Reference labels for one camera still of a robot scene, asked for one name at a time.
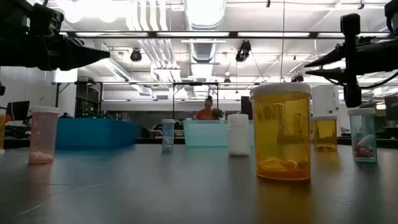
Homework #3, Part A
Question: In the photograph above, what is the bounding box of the medium amber pill bottle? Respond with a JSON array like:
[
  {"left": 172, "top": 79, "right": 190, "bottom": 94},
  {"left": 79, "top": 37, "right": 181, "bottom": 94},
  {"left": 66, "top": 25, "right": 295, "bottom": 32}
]
[{"left": 311, "top": 116, "right": 338, "bottom": 152}]

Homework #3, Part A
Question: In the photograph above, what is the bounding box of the teal plastic bin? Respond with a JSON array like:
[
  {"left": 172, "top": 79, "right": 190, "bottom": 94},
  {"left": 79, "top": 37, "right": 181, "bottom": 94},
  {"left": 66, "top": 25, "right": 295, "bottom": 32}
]
[{"left": 183, "top": 119, "right": 255, "bottom": 147}]

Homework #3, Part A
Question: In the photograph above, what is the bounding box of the small amber pill bottle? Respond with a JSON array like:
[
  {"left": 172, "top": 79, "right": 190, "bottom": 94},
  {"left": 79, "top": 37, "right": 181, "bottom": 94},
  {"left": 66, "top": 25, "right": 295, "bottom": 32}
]
[{"left": 0, "top": 114, "right": 6, "bottom": 155}]

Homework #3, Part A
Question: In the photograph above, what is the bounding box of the silver ventilation duct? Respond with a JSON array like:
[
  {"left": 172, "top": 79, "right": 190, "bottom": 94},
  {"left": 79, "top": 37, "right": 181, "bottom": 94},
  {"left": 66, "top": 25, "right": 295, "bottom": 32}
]
[{"left": 183, "top": 0, "right": 227, "bottom": 63}]

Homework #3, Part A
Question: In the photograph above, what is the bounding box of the black aluminium table frame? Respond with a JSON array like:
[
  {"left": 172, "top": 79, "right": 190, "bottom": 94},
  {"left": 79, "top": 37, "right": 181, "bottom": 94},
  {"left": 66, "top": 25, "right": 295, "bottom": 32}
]
[{"left": 2, "top": 136, "right": 398, "bottom": 149}]

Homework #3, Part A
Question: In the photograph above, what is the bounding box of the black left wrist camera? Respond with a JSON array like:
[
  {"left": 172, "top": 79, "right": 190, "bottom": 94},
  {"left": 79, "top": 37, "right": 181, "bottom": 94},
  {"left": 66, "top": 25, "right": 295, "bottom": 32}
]
[{"left": 29, "top": 3, "right": 65, "bottom": 35}]

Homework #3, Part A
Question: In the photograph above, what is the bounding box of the black shelf rack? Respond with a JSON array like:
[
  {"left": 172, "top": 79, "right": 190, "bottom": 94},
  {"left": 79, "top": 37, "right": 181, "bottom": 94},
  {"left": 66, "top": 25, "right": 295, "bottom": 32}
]
[{"left": 55, "top": 81, "right": 103, "bottom": 118}]

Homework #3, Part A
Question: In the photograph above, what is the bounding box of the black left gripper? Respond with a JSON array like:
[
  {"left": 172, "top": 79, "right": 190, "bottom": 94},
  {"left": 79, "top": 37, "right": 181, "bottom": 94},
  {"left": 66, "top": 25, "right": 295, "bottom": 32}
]
[{"left": 0, "top": 29, "right": 111, "bottom": 72}]

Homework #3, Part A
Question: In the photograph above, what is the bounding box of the large amber pill bottle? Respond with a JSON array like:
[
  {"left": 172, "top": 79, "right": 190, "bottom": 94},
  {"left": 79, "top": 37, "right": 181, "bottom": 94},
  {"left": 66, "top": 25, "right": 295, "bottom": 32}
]
[{"left": 249, "top": 82, "right": 312, "bottom": 181}]

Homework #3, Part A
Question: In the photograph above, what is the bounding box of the person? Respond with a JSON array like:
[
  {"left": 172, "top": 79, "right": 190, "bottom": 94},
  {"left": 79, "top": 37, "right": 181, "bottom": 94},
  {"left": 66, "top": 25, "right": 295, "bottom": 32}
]
[{"left": 195, "top": 95, "right": 215, "bottom": 121}]

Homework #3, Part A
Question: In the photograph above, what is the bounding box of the overhead light bar rail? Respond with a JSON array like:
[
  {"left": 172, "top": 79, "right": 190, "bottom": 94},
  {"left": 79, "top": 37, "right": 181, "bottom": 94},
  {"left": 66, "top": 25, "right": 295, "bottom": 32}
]
[{"left": 58, "top": 30, "right": 392, "bottom": 39}]

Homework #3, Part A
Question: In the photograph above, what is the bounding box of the white opaque pill bottle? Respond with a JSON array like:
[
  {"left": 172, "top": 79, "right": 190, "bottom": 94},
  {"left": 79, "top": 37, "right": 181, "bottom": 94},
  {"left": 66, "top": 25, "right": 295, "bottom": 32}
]
[{"left": 228, "top": 113, "right": 251, "bottom": 157}]

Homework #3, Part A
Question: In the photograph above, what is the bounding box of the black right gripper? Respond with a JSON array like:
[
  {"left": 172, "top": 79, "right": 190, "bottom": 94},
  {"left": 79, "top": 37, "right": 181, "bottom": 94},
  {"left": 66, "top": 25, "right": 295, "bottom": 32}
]
[{"left": 304, "top": 13, "right": 398, "bottom": 109}]

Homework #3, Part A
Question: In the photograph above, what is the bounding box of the blue plastic bin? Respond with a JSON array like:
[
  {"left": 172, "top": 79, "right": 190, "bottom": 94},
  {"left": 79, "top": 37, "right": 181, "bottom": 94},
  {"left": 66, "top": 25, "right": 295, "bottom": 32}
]
[{"left": 55, "top": 117, "right": 140, "bottom": 149}]

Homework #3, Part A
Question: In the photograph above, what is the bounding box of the green potted plant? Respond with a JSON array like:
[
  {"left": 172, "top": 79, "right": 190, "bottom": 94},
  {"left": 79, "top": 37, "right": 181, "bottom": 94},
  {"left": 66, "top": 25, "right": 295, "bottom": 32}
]
[{"left": 211, "top": 108, "right": 225, "bottom": 121}]

